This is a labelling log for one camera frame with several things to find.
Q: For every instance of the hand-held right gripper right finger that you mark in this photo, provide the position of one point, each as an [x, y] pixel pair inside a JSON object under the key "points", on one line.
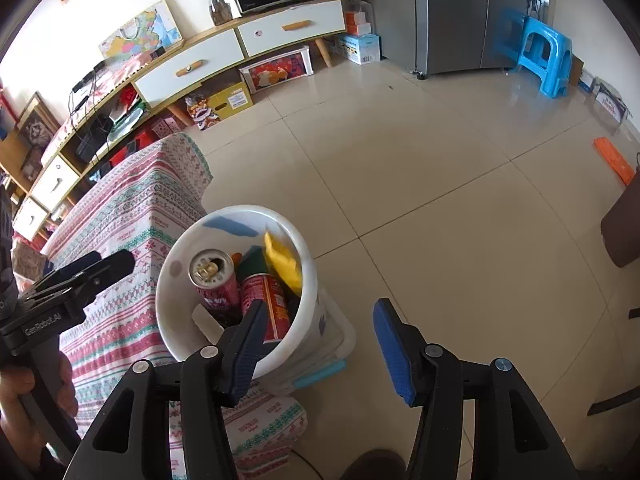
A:
{"points": [[395, 355]]}

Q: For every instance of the orange white small boxes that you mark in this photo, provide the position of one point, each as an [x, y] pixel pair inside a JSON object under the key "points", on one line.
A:
{"points": [[359, 22]]}

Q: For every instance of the yellow snack packet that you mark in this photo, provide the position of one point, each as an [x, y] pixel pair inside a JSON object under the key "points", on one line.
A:
{"points": [[282, 260]]}

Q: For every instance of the blue plastic stool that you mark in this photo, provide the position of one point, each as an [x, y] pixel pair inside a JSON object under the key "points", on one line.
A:
{"points": [[545, 55]]}

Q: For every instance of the white printed box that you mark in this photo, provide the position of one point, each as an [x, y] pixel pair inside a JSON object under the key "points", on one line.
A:
{"points": [[610, 102]]}

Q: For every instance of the patterned tablecloth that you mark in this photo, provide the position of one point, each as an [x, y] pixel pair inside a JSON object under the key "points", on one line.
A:
{"points": [[130, 210]]}

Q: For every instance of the person's left hand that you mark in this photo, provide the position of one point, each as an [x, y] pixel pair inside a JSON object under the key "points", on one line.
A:
{"points": [[15, 395]]}

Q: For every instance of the red can with label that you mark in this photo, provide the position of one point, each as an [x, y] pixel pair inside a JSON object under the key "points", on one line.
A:
{"points": [[265, 305]]}

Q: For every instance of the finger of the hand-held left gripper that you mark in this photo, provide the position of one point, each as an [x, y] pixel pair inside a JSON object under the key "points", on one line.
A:
{"points": [[75, 267], [112, 265]]}

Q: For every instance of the white plastic bucket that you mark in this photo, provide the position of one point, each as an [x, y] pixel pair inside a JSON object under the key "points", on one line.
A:
{"points": [[175, 310]]}

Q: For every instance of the silver refrigerator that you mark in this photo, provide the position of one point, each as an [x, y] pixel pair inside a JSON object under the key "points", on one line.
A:
{"points": [[460, 15]]}

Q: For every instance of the white wooden media cabinet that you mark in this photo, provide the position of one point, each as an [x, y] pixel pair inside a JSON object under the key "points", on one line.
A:
{"points": [[210, 52]]}

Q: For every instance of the orange yellow packet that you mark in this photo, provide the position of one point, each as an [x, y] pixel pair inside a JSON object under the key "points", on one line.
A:
{"points": [[235, 259]]}

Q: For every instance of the dark chair leg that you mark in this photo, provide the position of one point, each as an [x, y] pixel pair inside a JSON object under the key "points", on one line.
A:
{"points": [[615, 402]]}

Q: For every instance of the black set-top box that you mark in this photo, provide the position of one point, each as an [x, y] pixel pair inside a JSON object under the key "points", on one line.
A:
{"points": [[92, 137]]}

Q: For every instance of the blue white cardboard box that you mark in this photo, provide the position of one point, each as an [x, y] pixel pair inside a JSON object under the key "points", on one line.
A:
{"points": [[360, 48]]}

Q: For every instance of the wicker basket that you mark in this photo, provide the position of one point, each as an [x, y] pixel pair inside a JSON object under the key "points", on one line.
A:
{"points": [[27, 262]]}

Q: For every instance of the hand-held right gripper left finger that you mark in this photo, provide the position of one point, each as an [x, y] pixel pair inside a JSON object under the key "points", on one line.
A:
{"points": [[245, 355]]}

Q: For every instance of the dented red drink can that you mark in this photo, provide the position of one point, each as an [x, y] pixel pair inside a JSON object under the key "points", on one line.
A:
{"points": [[217, 292]]}

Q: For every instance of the printed gift bag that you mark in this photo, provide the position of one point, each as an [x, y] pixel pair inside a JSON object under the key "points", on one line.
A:
{"points": [[202, 112]]}

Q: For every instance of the orange flat strip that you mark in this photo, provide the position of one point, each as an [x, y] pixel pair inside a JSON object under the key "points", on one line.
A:
{"points": [[615, 160]]}

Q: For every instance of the dark green packet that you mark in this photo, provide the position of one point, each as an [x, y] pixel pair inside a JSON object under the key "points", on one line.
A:
{"points": [[252, 260]]}

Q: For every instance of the framed picture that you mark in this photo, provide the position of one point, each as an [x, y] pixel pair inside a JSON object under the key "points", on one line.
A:
{"points": [[36, 127]]}

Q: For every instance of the white bin with red print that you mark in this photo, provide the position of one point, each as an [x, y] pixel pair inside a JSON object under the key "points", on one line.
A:
{"points": [[277, 71]]}

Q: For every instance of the yellow cardboard box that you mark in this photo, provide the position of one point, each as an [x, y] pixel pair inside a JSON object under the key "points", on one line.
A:
{"points": [[232, 100]]}

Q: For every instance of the red box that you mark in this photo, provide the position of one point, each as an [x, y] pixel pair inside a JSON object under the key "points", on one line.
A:
{"points": [[132, 147]]}

